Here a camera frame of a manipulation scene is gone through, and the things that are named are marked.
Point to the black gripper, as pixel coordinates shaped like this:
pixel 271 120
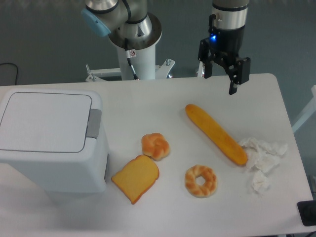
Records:
pixel 222 48

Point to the grey trash can button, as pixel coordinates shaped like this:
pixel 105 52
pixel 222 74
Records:
pixel 94 122

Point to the white trash can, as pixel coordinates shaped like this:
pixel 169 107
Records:
pixel 43 136

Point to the orange baguette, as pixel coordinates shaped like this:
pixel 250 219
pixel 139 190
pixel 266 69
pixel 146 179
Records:
pixel 214 131

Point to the knotted bread roll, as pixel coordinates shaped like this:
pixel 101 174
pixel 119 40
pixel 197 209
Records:
pixel 155 146

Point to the small crumpled white tissue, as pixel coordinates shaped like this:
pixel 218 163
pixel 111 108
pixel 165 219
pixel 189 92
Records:
pixel 260 183

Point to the toast bread slice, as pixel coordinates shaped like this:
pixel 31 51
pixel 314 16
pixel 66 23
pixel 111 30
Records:
pixel 136 177

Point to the black device at edge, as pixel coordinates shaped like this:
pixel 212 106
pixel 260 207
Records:
pixel 307 211

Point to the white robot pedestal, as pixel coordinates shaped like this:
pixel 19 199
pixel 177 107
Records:
pixel 134 65

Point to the white table frame leg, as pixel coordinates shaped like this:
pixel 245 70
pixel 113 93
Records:
pixel 306 112

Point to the twisted ring bread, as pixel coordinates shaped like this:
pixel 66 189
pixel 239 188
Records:
pixel 201 181

